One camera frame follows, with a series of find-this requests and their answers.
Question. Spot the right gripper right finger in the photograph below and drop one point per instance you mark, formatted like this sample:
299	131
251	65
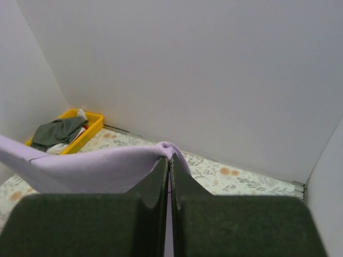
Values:
238	225

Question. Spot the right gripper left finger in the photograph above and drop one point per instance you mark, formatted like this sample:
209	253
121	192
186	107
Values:
125	224

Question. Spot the purple t-shirt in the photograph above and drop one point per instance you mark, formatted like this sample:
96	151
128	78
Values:
111	170

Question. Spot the white t-shirt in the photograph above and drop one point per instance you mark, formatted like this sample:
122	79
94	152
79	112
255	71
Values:
61	147

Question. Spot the yellow plastic bin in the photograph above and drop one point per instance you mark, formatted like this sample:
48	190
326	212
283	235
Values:
95	124

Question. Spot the dark grey t-shirt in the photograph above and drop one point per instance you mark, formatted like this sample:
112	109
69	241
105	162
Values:
59	131

